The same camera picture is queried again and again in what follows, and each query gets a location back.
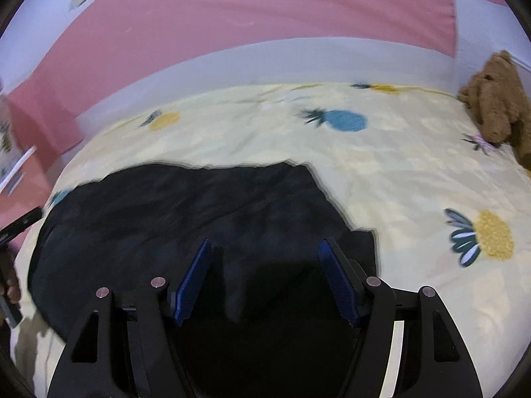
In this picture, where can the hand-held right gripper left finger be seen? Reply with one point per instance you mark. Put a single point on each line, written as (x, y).
(193, 282)

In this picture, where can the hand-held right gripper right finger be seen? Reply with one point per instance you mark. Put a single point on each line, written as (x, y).
(338, 282)

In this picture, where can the black garment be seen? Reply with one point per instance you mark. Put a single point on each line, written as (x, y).
(186, 215)

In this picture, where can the person's left hand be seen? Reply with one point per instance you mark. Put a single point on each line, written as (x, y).
(13, 286)

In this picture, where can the patterned storage box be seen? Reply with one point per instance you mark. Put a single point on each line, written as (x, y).
(10, 141)

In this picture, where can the yellow pineapple print bed sheet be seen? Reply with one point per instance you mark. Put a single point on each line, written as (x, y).
(415, 174)

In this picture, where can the brown teddy bear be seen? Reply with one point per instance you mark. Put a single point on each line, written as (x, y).
(495, 99)

